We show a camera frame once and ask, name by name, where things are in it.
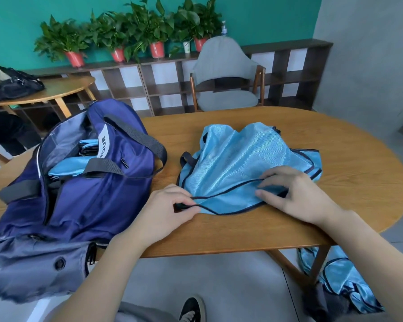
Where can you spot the green plant in red pot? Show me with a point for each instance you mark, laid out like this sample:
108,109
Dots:
151,25
109,31
198,18
65,40

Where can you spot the person's left forearm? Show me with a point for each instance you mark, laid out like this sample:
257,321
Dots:
104,281

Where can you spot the person's left hand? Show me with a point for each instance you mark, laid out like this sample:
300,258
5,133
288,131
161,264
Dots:
161,219

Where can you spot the person's right thumb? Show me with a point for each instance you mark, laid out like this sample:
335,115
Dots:
270,199

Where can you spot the person's black shoe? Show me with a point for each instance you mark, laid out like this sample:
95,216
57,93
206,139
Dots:
192,310

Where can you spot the black bag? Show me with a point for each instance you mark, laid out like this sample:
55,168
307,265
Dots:
10,82

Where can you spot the pile of light blue vests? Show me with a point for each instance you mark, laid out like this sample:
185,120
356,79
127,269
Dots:
339,274

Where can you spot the person's right forearm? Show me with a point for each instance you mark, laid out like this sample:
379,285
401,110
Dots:
372,264

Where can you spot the dark grey cloth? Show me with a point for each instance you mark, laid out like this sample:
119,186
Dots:
325,303

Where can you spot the light blue mesh vest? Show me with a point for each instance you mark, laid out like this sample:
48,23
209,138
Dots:
241,157

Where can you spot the oval wooden table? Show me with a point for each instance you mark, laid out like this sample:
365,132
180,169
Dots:
349,170

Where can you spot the person's right hand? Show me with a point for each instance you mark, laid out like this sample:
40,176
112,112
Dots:
302,201

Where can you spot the clear spray bottle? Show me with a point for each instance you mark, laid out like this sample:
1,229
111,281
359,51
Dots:
224,29

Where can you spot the round wooden side table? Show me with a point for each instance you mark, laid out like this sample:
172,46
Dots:
58,87

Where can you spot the dark wooden cubby shelf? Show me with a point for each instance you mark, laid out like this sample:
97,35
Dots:
161,83

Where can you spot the navy blue duffel bag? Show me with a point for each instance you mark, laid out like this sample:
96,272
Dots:
87,204

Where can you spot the person's left thumb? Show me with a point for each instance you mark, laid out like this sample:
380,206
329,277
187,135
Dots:
189,211

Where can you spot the person's grey trouser leg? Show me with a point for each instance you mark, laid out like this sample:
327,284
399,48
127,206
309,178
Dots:
144,314

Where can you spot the grey padded wooden chair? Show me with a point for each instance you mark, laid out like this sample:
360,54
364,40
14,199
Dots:
221,77

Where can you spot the folded light blue vest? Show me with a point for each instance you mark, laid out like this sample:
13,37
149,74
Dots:
89,146
70,165

